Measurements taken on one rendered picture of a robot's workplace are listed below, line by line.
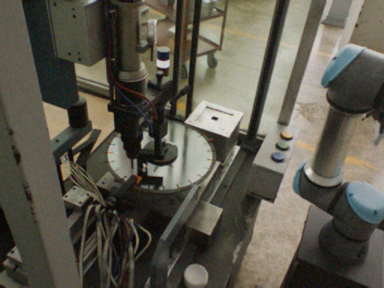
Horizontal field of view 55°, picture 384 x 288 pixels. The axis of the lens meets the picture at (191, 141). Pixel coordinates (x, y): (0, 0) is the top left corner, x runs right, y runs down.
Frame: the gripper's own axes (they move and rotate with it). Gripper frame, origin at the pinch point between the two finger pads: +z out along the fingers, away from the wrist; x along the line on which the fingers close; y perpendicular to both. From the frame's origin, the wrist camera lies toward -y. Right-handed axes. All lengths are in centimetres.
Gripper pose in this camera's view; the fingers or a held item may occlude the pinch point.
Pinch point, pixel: (364, 134)
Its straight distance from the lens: 154.4
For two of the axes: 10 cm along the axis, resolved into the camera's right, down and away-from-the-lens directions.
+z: -0.8, 7.8, 6.3
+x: -2.5, -6.2, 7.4
